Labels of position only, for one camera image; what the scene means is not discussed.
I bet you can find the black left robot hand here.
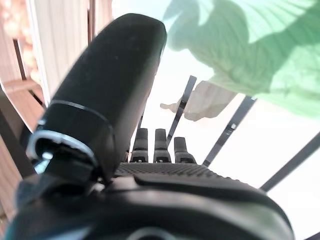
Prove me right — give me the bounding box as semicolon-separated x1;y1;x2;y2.
6;12;295;240

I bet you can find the green white napa cabbage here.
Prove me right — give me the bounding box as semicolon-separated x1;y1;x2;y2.
162;0;320;119

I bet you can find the wooden cabbage crate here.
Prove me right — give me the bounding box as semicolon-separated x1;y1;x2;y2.
0;0;320;236

